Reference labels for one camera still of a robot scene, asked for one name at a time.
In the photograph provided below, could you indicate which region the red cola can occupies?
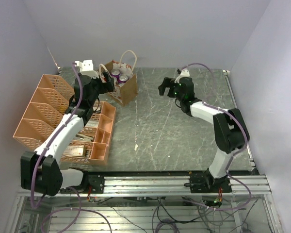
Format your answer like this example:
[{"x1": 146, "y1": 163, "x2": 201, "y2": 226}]
[{"x1": 111, "y1": 68, "x2": 121, "y2": 77}]

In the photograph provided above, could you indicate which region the purple soda can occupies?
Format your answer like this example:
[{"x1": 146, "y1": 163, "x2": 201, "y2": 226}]
[{"x1": 118, "y1": 74, "x2": 129, "y2": 83}]

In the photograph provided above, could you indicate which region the printed canvas burlap bag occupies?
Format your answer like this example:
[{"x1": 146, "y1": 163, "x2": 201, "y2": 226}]
[{"x1": 98, "y1": 50, "x2": 138, "y2": 106}]

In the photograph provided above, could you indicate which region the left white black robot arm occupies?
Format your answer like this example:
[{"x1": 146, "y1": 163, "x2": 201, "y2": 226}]
[{"x1": 20, "y1": 71, "x2": 114, "y2": 196}]

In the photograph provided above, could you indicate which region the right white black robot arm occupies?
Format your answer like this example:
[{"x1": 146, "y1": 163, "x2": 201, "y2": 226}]
[{"x1": 158, "y1": 77, "x2": 250, "y2": 192}]

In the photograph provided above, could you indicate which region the orange plastic desk organizer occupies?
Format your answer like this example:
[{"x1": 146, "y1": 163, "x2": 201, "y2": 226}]
[{"x1": 13, "y1": 74, "x2": 117, "y2": 166}]

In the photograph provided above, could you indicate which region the red white printed box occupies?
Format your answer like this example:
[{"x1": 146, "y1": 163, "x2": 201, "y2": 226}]
[{"x1": 63, "y1": 145, "x2": 86, "y2": 157}]

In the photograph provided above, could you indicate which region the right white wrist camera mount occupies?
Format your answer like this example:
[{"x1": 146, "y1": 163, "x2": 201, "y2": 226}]
[{"x1": 175, "y1": 68, "x2": 190, "y2": 83}]

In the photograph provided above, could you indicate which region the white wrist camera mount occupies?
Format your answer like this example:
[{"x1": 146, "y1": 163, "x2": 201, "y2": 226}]
[
  {"x1": 175, "y1": 68, "x2": 190, "y2": 83},
  {"x1": 74, "y1": 60, "x2": 99, "y2": 79}
]

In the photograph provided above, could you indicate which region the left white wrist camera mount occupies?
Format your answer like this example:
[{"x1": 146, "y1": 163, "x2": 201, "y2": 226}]
[{"x1": 74, "y1": 60, "x2": 99, "y2": 79}]

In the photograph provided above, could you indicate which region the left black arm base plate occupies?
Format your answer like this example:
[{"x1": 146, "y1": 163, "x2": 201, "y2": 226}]
[{"x1": 60, "y1": 171, "x2": 105, "y2": 194}]

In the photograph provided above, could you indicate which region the aluminium mounting rail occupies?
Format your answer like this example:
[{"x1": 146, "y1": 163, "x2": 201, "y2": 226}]
[{"x1": 16, "y1": 175, "x2": 272, "y2": 198}]

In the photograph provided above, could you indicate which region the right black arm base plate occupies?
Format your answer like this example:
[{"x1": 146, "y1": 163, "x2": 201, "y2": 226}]
[{"x1": 184, "y1": 169, "x2": 232, "y2": 193}]

